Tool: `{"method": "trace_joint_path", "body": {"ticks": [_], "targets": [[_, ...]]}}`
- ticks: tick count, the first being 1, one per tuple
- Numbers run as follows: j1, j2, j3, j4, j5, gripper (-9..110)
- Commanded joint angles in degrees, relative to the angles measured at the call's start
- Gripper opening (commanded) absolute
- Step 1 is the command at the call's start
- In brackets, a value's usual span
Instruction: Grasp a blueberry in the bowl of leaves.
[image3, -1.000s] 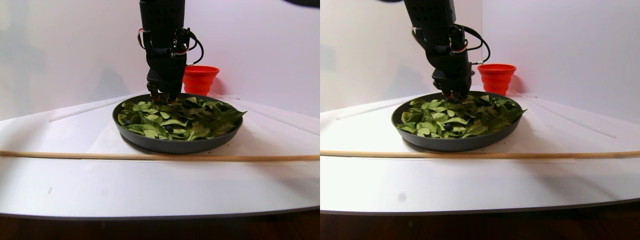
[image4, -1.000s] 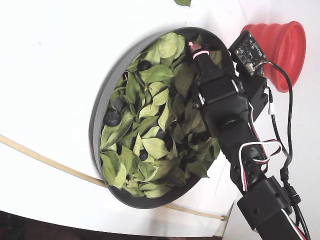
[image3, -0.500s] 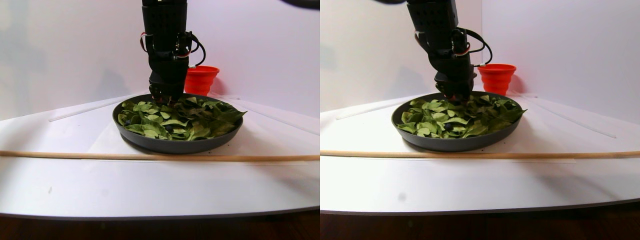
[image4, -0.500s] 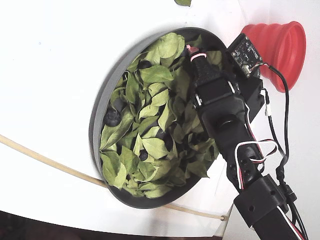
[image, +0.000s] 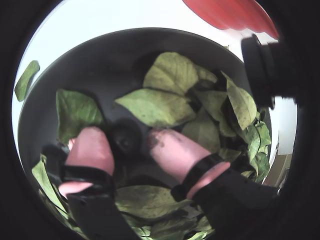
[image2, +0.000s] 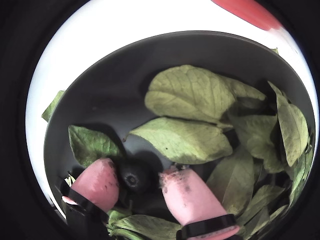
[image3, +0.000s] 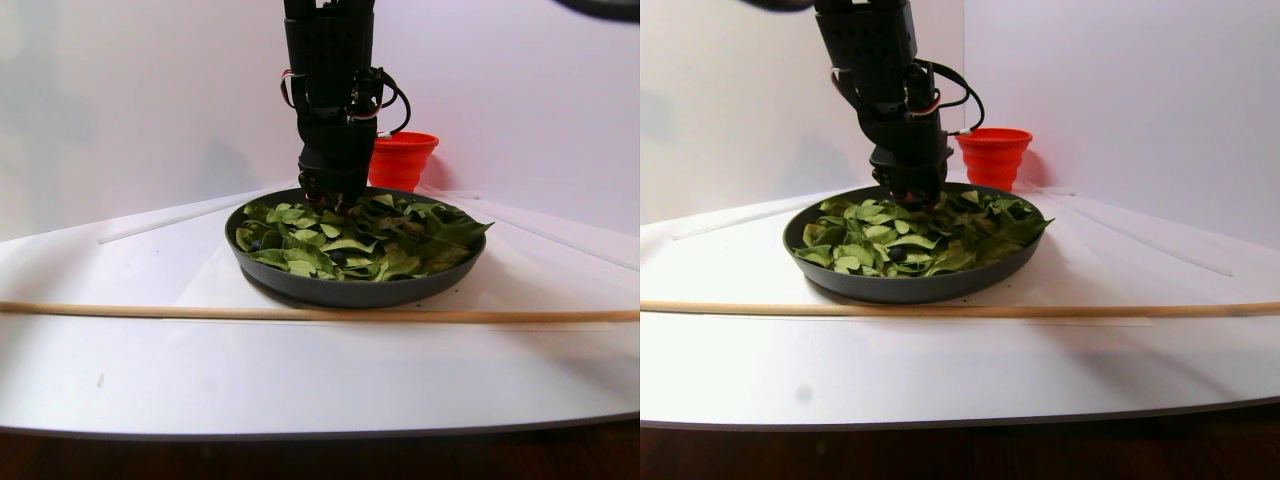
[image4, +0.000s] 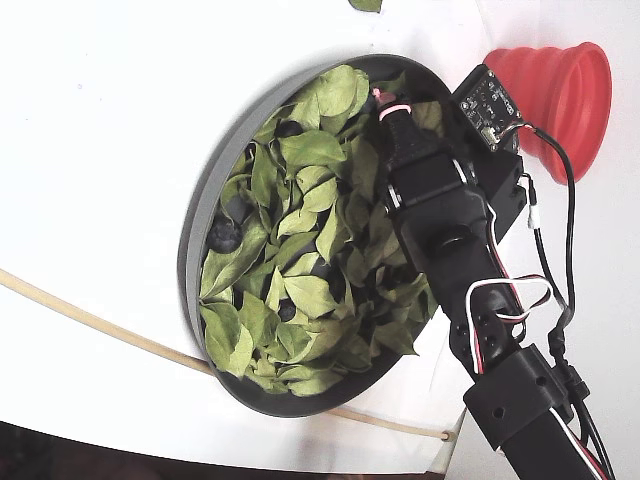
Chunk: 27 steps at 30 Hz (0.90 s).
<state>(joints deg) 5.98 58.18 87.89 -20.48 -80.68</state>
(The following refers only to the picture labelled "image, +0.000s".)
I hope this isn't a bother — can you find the pink-tipped black gripper finger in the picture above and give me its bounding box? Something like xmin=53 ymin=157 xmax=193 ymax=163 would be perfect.
xmin=41 ymin=126 xmax=137 ymax=240
xmin=146 ymin=128 xmax=279 ymax=240

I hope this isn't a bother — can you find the dark blueberry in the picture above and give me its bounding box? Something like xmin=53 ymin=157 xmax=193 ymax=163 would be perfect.
xmin=108 ymin=119 xmax=142 ymax=157

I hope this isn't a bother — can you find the black round bowl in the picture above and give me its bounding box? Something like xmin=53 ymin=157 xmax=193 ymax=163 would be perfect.
xmin=17 ymin=27 xmax=273 ymax=240

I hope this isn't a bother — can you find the red ribbed bowl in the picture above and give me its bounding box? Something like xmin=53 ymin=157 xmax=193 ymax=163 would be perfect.
xmin=181 ymin=0 xmax=280 ymax=40

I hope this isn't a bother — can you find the large green leaf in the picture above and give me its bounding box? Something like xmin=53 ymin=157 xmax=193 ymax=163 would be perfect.
xmin=221 ymin=71 xmax=258 ymax=131

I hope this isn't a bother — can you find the narrow green leaf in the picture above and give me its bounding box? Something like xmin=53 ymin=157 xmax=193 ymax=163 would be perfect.
xmin=14 ymin=59 xmax=41 ymax=103

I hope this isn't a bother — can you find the black round lens housing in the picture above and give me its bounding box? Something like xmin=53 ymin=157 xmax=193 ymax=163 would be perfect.
xmin=240 ymin=33 xmax=301 ymax=110

